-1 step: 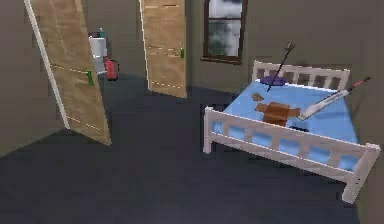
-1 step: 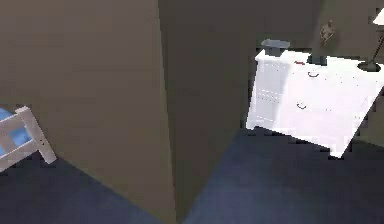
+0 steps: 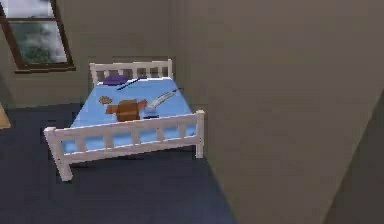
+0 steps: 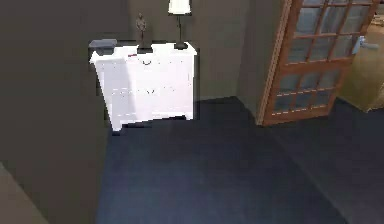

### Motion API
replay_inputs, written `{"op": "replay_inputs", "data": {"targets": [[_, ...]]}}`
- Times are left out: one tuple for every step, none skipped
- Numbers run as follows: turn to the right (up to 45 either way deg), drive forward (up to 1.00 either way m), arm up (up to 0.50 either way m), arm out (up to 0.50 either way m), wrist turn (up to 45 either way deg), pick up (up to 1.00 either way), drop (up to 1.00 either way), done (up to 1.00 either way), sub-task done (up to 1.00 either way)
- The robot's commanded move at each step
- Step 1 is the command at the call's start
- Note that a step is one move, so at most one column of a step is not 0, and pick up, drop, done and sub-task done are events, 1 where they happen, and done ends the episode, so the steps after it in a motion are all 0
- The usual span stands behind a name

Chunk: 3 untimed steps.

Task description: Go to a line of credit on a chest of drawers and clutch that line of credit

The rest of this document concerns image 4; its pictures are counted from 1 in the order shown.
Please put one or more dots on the red credit card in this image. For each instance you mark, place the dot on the red credit card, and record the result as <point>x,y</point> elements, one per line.
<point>132,55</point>

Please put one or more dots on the white shade table lamp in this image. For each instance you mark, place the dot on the white shade table lamp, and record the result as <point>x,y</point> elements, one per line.
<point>180,23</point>

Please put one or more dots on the dark bronze statuette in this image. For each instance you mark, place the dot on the dark bronze statuette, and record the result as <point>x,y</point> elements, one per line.
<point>142,33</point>

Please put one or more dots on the grey plastic tub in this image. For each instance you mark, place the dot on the grey plastic tub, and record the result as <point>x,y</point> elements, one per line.
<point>102,45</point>

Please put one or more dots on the brown glazed room door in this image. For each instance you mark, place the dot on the brown glazed room door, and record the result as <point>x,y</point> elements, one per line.
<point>310,63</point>

